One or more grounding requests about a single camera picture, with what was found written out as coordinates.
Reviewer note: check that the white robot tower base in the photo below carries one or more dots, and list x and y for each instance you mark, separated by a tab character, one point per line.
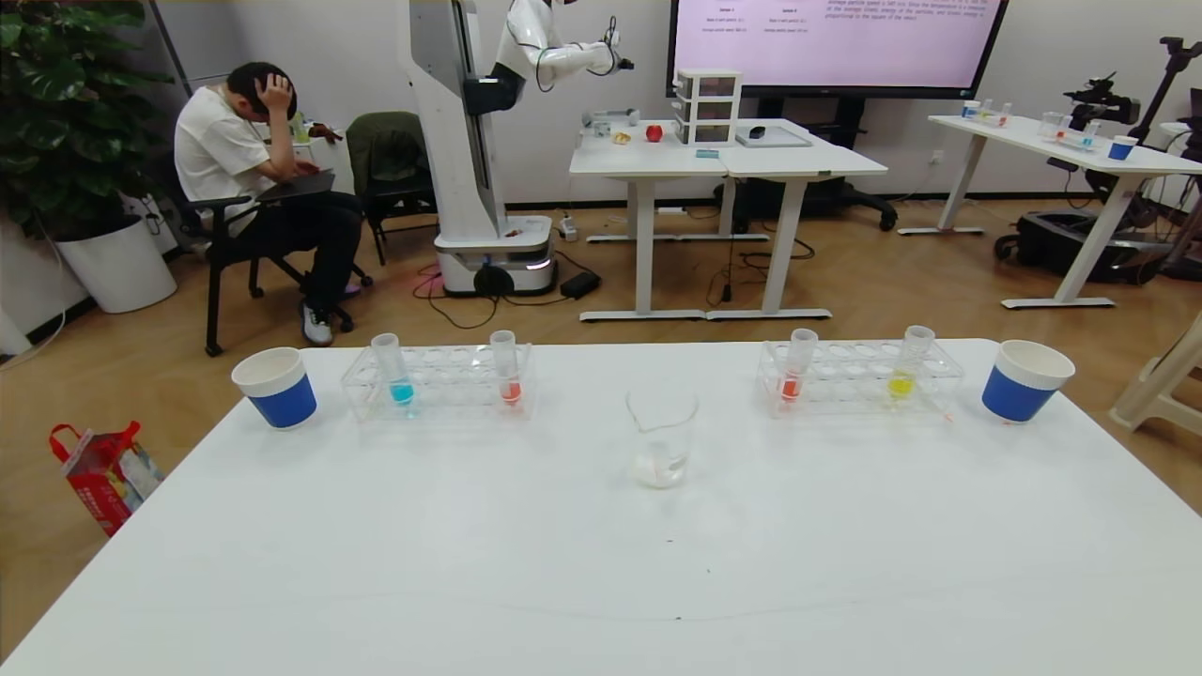
451	141

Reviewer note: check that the seated person white shirt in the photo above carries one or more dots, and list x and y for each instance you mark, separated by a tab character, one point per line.
216	150

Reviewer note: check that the large wall display screen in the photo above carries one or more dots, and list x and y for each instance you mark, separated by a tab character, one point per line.
836	47

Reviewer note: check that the black power brick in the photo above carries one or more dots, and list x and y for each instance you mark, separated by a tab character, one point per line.
580	284

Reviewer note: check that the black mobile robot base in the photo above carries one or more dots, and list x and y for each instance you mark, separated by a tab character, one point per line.
1061	244

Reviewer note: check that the white power strip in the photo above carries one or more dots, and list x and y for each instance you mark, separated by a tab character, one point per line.
567	228

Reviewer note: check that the white standing desk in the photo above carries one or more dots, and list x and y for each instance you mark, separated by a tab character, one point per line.
639	160
798	161

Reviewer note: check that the large green plant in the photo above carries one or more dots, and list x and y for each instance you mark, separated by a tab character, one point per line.
66	113

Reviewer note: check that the small blue paper cup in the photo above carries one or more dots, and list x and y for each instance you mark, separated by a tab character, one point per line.
1122	150

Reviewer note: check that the grey flat pad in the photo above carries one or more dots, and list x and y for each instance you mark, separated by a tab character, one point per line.
787	140

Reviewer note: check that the blue white paper cup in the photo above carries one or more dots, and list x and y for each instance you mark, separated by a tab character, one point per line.
1019	394
282	399

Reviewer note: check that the yellow pigment test tube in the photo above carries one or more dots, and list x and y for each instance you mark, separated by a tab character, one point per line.
901	383

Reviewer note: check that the dark laptop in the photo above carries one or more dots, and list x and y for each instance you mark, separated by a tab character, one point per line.
300	184

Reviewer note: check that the clear test tube rack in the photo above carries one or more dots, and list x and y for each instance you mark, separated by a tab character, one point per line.
451	376
850	376

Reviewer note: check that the green bottle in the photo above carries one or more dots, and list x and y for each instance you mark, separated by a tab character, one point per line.
299	129

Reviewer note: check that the red gift bag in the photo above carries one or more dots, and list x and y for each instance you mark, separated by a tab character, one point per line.
103	483

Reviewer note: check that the red liquid test tube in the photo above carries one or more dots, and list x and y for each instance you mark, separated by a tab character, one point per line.
791	385
510	390

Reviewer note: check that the white plant pot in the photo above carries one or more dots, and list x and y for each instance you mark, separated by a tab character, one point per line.
117	268

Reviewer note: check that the black display stand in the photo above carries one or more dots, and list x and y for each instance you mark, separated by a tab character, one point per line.
840	200

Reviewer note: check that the brown toy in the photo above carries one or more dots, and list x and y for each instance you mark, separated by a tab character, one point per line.
324	131

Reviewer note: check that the black armrest chair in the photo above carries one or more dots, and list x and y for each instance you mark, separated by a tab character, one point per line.
215	282

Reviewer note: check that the blue liquid test tube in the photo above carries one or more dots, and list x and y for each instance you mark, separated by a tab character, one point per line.
399	390

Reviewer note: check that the dark green jacket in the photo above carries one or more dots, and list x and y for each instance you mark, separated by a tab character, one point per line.
385	148

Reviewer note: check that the small rack with tubes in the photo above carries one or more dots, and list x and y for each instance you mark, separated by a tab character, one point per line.
986	117
1080	141

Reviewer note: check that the small glass beaker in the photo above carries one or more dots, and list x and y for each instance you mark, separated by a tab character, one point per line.
1052	127

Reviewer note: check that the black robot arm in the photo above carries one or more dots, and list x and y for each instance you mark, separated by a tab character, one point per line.
1103	99

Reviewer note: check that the white drawer unit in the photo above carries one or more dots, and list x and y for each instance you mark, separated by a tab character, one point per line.
706	108

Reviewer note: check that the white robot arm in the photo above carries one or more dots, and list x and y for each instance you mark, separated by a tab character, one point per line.
554	58

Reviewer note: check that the grey plastic box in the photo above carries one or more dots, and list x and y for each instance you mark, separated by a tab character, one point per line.
610	116

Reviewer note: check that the long white table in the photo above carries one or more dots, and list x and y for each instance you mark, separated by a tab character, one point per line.
1024	133

